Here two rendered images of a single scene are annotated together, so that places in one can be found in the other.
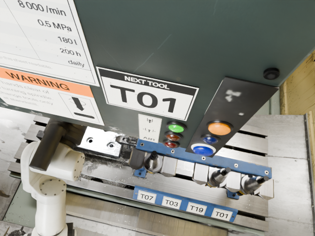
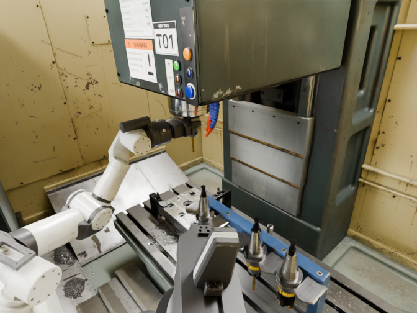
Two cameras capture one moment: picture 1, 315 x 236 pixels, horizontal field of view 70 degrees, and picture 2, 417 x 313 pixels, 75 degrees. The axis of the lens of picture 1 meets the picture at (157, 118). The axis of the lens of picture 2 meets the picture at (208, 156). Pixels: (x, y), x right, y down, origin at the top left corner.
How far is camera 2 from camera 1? 0.64 m
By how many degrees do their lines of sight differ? 47
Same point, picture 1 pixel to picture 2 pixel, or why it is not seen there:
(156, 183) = not seen: hidden behind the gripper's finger
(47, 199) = (113, 161)
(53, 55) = (144, 22)
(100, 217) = (143, 302)
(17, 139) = not seen: hidden behind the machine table
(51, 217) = (106, 179)
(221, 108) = (183, 33)
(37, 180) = (118, 151)
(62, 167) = (133, 136)
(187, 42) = not seen: outside the picture
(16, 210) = (95, 266)
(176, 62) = (168, 7)
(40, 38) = (142, 12)
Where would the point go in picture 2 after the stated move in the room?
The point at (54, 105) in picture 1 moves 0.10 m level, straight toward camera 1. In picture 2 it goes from (143, 68) to (136, 73)
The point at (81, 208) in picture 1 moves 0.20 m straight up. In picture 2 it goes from (136, 285) to (128, 252)
